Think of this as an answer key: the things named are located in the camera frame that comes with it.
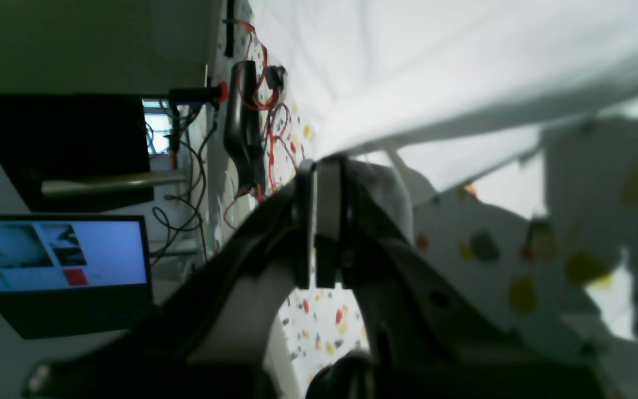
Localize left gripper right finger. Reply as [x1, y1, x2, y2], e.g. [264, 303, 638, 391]
[339, 158, 604, 398]

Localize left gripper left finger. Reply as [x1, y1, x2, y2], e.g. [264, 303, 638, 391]
[25, 161, 316, 398]

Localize white T-shirt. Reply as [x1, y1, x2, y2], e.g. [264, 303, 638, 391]
[249, 1, 638, 166]

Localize laptop with lit screen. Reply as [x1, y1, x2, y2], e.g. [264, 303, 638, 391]
[0, 213, 153, 339]

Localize black cylinder tube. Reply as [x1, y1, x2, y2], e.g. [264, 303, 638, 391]
[223, 60, 266, 198]

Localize small red clip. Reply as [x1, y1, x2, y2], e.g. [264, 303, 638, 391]
[168, 82, 230, 107]

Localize black monitor on stand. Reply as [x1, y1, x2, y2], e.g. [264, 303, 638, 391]
[0, 94, 155, 213]

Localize black cables behind table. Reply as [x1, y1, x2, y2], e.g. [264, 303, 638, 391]
[145, 100, 220, 267]

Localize black cable sleeve piece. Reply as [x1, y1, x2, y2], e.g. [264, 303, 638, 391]
[223, 0, 236, 59]

